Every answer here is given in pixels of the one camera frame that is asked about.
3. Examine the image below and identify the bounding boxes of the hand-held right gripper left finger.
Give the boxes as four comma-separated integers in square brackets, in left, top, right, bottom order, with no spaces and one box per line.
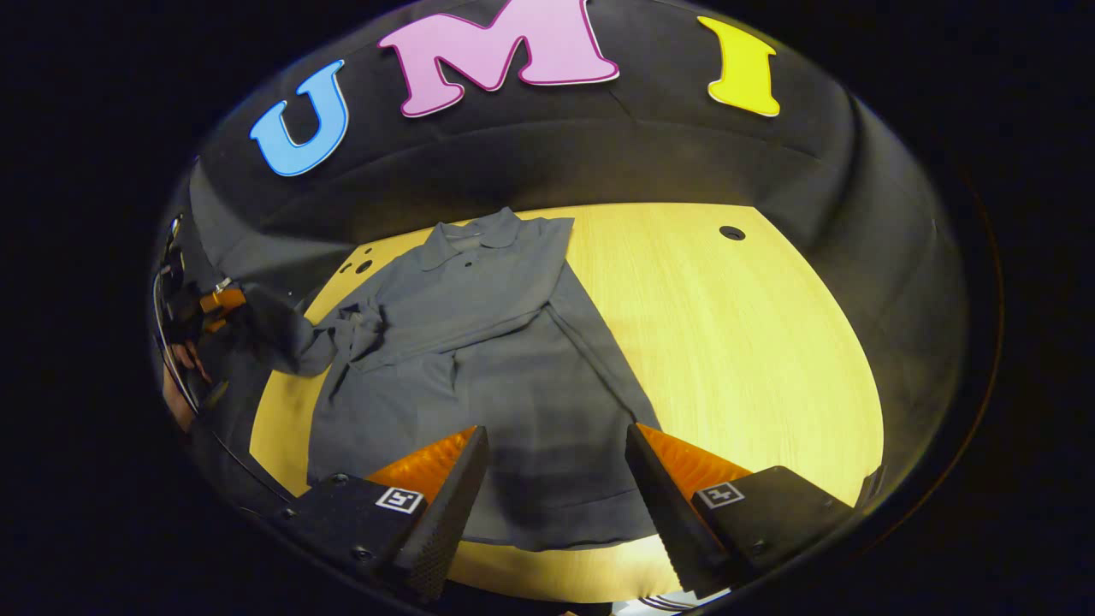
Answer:
[272,425,491,604]

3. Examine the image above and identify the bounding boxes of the white striped fabric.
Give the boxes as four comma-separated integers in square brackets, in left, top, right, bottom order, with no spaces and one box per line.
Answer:
[613,587,732,616]

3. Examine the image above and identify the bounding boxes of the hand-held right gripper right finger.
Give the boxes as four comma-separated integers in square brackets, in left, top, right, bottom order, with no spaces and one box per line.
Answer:
[624,422,856,600]

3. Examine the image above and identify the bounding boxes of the black backdrop cloth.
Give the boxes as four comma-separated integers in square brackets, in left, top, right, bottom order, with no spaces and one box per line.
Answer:
[154,0,972,514]

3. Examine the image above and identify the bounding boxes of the grey collared shirt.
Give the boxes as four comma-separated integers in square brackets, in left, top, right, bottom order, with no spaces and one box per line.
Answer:
[244,207,664,551]

